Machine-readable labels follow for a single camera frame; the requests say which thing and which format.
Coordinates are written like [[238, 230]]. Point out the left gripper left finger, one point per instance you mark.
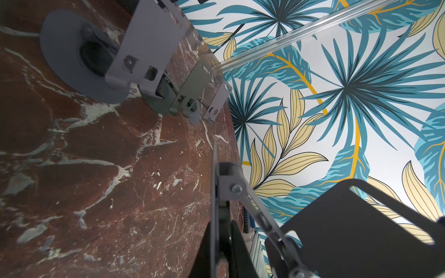
[[201, 266]]

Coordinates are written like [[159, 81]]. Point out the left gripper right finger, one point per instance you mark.
[[240, 263]]

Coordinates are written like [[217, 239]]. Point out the lavender stand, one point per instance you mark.
[[86, 59], [216, 105], [339, 235]]

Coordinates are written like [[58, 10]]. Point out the dark grey stand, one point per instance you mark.
[[172, 101]]

